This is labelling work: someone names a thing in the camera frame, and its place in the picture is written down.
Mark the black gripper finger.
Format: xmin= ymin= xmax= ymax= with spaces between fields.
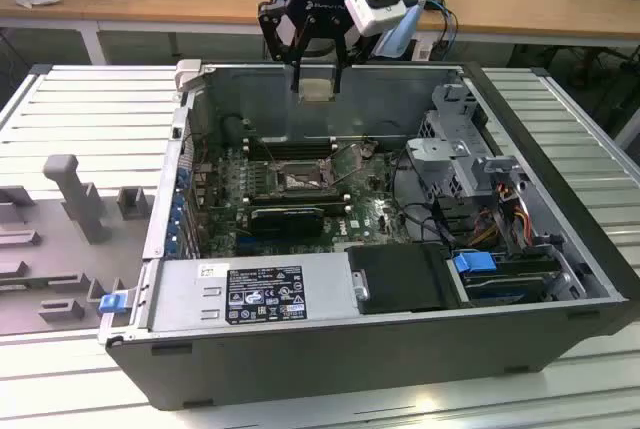
xmin=257 ymin=0 xmax=322 ymax=94
xmin=332 ymin=22 xmax=375 ymax=94

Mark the silver square CPU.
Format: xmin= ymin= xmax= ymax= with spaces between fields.
xmin=298 ymin=76 xmax=336 ymax=106

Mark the metal socket cover frame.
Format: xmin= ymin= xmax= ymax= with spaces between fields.
xmin=325 ymin=138 xmax=375 ymax=188

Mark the thin wire locking lever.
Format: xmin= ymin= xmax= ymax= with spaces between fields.
xmin=262 ymin=140 xmax=282 ymax=185
xmin=331 ymin=158 xmax=371 ymax=188

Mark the black RAM slot bank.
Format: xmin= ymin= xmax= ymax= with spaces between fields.
xmin=246 ymin=188 xmax=352 ymax=216
xmin=246 ymin=135 xmax=335 ymax=161

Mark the CPU socket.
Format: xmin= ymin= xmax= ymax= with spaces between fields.
xmin=268 ymin=155 xmax=335 ymax=194

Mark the silver metal drive cage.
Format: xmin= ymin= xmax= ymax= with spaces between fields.
xmin=404 ymin=81 xmax=532 ymax=201

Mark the green motherboard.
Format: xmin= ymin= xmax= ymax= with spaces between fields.
xmin=197 ymin=136 xmax=416 ymax=258

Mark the black graphics card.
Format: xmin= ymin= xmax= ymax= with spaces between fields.
xmin=248 ymin=205 xmax=325 ymax=239

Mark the black plastic fan shroud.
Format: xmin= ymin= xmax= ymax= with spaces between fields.
xmin=345 ymin=243 xmax=462 ymax=316

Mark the hard disk in blue carrier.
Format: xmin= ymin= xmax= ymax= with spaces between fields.
xmin=451 ymin=250 xmax=564 ymax=307

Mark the grey power supply unit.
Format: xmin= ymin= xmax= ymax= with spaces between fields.
xmin=148 ymin=250 xmax=362 ymax=334

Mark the grey parts rack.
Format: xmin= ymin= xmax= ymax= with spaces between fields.
xmin=0 ymin=152 xmax=152 ymax=336

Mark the blue case latch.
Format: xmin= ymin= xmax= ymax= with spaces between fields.
xmin=99 ymin=293 xmax=126 ymax=315

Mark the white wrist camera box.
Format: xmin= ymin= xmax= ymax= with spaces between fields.
xmin=343 ymin=0 xmax=408 ymax=37

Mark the grey case handle latch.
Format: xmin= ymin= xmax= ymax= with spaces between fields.
xmin=173 ymin=59 xmax=205 ymax=96

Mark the blue hanging cable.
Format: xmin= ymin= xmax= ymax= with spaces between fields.
xmin=424 ymin=0 xmax=460 ymax=56

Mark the black looped internal cable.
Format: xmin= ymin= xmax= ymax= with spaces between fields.
xmin=391 ymin=147 xmax=452 ymax=246

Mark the yellow red wire bundle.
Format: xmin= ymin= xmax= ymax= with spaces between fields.
xmin=471 ymin=185 xmax=532 ymax=251

